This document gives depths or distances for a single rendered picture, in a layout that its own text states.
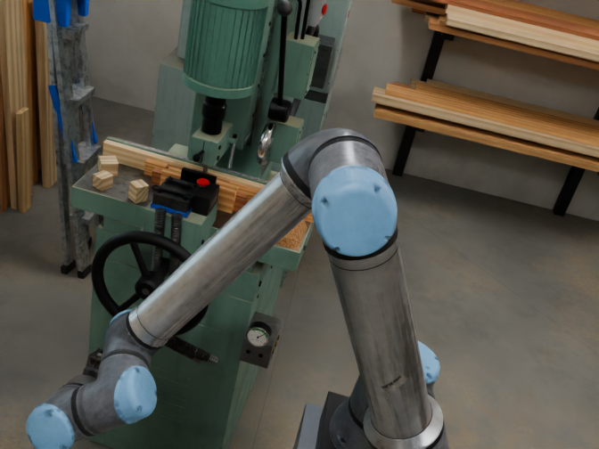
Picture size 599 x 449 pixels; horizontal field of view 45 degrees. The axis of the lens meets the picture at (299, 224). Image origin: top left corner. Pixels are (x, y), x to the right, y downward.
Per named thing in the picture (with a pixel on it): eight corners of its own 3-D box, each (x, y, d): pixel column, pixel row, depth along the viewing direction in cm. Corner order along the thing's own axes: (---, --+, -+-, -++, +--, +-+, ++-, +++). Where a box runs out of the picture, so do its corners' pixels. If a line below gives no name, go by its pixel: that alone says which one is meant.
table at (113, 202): (50, 224, 174) (51, 202, 171) (105, 172, 200) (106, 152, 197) (288, 294, 169) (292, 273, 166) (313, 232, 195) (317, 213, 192)
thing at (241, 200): (150, 186, 187) (151, 170, 184) (152, 183, 188) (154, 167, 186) (243, 214, 185) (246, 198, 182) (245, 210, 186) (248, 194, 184)
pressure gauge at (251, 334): (242, 348, 184) (248, 324, 180) (246, 339, 188) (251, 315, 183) (266, 355, 184) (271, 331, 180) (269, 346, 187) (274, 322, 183)
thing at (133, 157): (102, 158, 194) (102, 142, 192) (105, 155, 196) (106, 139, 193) (314, 219, 189) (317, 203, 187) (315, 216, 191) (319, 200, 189)
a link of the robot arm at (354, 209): (443, 433, 150) (387, 123, 107) (463, 508, 136) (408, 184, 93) (372, 447, 151) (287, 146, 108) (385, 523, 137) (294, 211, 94)
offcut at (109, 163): (100, 176, 186) (101, 163, 184) (97, 168, 189) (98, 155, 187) (117, 176, 188) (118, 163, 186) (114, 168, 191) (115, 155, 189)
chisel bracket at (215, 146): (187, 165, 183) (191, 135, 178) (204, 144, 195) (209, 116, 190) (214, 173, 182) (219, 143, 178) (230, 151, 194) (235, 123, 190)
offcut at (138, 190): (147, 200, 181) (149, 185, 178) (135, 203, 178) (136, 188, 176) (140, 194, 183) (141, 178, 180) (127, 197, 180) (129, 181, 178)
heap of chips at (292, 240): (263, 240, 176) (265, 227, 174) (276, 214, 188) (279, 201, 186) (298, 250, 175) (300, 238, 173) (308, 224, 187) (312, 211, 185)
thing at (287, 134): (259, 158, 200) (266, 118, 194) (266, 148, 206) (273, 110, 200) (291, 167, 199) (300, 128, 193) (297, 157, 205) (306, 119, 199)
